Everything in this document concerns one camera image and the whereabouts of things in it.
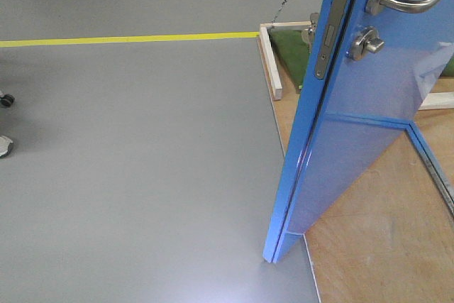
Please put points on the plywood floor platform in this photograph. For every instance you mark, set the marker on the plywood floor platform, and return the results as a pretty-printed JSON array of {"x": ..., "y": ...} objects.
[{"x": 388, "y": 238}]

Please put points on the blue door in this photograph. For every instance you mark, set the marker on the blue door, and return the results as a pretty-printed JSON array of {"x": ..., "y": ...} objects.
[{"x": 324, "y": 157}]

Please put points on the steel thumb turn lock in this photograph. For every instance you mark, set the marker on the steel thumb turn lock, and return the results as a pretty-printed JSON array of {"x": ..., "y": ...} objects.
[{"x": 366, "y": 41}]

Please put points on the yellow floor tape line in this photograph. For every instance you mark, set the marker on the yellow floor tape line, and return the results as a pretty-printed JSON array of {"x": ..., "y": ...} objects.
[{"x": 127, "y": 39}]

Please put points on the steel lock face plate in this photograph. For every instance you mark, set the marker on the steel lock face plate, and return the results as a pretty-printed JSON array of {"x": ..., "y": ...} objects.
[{"x": 330, "y": 32}]

